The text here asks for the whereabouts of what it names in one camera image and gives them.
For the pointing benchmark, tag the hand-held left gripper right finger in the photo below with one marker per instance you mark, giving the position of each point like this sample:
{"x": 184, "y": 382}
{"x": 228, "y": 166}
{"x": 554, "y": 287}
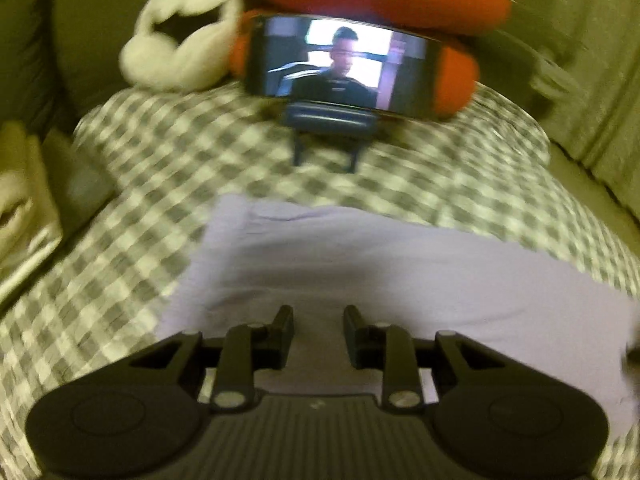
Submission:
{"x": 351, "y": 332}

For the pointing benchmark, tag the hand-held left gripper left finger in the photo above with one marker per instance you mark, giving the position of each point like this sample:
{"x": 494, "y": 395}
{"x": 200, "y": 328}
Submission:
{"x": 287, "y": 332}

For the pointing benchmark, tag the lavender pants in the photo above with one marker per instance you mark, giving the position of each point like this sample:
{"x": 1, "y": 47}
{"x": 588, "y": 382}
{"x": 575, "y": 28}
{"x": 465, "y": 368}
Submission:
{"x": 350, "y": 260}

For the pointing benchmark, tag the folded cream clothes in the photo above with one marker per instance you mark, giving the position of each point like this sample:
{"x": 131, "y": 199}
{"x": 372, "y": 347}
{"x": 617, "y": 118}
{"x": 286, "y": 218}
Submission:
{"x": 20, "y": 200}

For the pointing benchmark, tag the grey white checkered blanket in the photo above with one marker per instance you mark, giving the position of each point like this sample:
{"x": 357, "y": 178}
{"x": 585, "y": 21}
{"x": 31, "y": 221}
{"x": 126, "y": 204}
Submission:
{"x": 150, "y": 185}

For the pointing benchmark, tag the blue phone stand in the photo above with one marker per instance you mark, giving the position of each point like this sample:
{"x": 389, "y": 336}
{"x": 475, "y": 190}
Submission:
{"x": 330, "y": 120}

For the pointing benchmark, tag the black smartphone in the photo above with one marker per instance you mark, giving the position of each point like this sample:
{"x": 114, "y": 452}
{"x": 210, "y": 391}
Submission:
{"x": 340, "y": 62}

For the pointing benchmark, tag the white fluffy earmuffs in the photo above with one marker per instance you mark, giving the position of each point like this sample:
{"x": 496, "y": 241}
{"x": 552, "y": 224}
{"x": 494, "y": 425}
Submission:
{"x": 145, "y": 60}

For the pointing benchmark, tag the star patterned curtain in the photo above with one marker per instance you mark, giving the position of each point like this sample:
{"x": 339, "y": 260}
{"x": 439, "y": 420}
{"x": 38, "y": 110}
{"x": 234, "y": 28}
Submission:
{"x": 600, "y": 85}

